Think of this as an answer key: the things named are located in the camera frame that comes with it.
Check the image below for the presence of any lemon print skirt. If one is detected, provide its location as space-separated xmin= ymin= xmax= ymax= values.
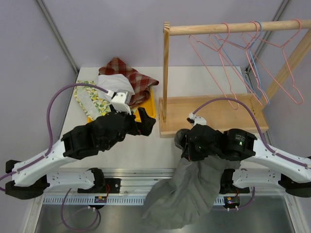
xmin=74 ymin=78 xmax=116 ymax=120

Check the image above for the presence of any red plaid skirt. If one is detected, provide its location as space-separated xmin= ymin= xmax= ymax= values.
xmin=99 ymin=57 xmax=159 ymax=108

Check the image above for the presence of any white skirt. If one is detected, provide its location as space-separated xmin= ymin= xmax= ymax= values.
xmin=94 ymin=74 xmax=135 ymax=104

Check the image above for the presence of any grey skirt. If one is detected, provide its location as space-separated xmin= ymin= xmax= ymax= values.
xmin=140 ymin=129 xmax=241 ymax=230

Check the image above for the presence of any blue hanger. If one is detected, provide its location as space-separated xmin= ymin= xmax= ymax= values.
xmin=223 ymin=22 xmax=264 ymax=100

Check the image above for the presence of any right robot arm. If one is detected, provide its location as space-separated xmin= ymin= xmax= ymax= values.
xmin=174 ymin=124 xmax=311 ymax=198

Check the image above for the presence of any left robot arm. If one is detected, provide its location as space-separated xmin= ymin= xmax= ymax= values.
xmin=4 ymin=107 xmax=156 ymax=200

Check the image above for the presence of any yellow plastic tray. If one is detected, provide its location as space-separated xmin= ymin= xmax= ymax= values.
xmin=86 ymin=87 xmax=156 ymax=124

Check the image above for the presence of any wooden clothes rack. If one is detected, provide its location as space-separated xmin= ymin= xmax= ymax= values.
xmin=159 ymin=19 xmax=311 ymax=138

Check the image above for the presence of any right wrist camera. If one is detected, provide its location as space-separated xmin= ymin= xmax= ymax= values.
xmin=187 ymin=113 xmax=207 ymax=127

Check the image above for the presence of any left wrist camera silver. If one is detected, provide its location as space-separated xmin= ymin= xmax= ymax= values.
xmin=107 ymin=90 xmax=132 ymax=115

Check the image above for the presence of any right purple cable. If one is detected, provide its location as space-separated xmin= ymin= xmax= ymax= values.
xmin=194 ymin=97 xmax=311 ymax=168

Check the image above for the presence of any purple cable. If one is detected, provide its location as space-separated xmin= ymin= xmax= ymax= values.
xmin=194 ymin=97 xmax=311 ymax=168
xmin=0 ymin=83 xmax=110 ymax=192

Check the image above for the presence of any aluminium rail frame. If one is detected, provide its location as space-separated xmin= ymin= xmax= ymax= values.
xmin=34 ymin=132 xmax=302 ymax=207

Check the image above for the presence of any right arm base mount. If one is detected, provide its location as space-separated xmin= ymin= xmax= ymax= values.
xmin=219 ymin=168 xmax=282 ymax=194

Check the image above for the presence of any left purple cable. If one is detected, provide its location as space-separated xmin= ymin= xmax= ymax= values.
xmin=0 ymin=83 xmax=110 ymax=192

